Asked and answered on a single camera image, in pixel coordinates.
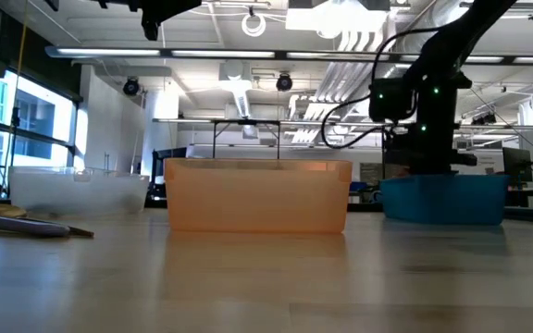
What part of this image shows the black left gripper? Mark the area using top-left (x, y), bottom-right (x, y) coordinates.
top-left (130, 0), bottom-right (203, 42)

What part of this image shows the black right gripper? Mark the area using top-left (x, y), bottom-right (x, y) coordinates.
top-left (383, 138), bottom-right (479, 176)

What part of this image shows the clear plastic bin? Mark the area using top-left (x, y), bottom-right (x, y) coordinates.
top-left (8, 165), bottom-right (151, 217)

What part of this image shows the gold spoon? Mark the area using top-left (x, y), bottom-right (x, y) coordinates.
top-left (0, 203), bottom-right (95, 240)

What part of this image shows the silver spoon purple handle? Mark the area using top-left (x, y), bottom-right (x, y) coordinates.
top-left (0, 208), bottom-right (72, 239)

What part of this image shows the teal plastic bin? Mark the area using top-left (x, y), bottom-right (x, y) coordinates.
top-left (378, 172), bottom-right (511, 227)

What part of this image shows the long ceiling light strip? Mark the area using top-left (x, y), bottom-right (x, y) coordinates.
top-left (43, 44), bottom-right (533, 65)

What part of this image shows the black round ceiling fixture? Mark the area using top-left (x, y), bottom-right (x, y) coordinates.
top-left (275, 72), bottom-right (294, 93)
top-left (122, 77), bottom-right (141, 97)

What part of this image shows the black monitor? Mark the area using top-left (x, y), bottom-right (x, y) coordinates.
top-left (501, 146), bottom-right (533, 184)

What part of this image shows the orange plastic bin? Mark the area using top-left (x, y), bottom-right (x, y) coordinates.
top-left (163, 157), bottom-right (354, 235)

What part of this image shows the white coiled cable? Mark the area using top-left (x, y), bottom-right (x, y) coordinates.
top-left (241, 11), bottom-right (267, 39)

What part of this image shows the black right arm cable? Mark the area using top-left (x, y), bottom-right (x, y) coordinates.
top-left (320, 26), bottom-right (440, 150)

